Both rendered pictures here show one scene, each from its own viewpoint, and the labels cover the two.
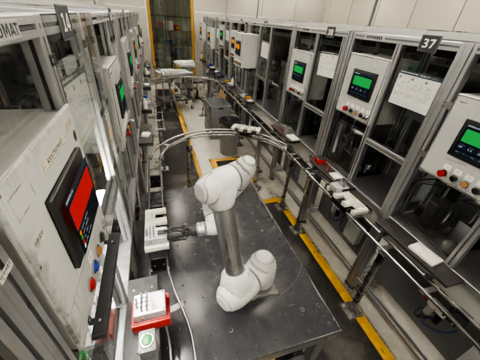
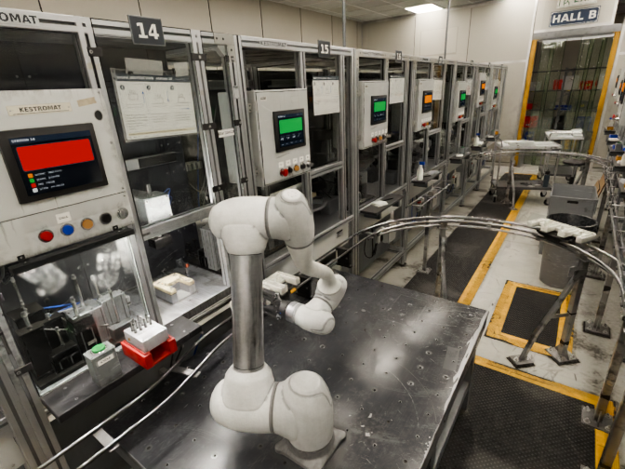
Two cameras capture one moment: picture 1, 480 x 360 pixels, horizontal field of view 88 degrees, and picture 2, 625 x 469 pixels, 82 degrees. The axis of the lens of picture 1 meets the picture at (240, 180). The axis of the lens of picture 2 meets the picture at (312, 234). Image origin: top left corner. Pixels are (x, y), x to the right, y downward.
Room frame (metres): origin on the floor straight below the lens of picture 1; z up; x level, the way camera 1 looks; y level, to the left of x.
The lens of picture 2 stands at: (0.48, -0.93, 1.79)
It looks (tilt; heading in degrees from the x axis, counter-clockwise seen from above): 22 degrees down; 56
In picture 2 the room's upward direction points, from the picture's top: 3 degrees counter-clockwise
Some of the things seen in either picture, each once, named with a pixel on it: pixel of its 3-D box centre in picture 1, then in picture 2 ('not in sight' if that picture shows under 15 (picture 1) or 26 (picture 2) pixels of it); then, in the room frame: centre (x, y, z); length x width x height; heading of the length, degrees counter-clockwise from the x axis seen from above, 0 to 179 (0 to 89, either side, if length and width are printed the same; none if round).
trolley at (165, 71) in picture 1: (175, 88); (524, 169); (6.36, 1.80, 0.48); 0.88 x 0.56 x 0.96; 128
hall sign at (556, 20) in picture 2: not in sight; (574, 17); (8.88, 2.55, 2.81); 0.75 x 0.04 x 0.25; 110
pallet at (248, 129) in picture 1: (246, 131); (559, 233); (3.05, -0.02, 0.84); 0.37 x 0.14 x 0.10; 78
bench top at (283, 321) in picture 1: (216, 246); (325, 360); (1.23, 0.13, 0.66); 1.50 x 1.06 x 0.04; 20
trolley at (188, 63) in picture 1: (186, 77); (560, 157); (7.70, 1.85, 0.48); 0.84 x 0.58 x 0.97; 28
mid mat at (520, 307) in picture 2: (231, 172); (533, 314); (3.34, 0.14, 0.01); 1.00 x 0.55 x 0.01; 20
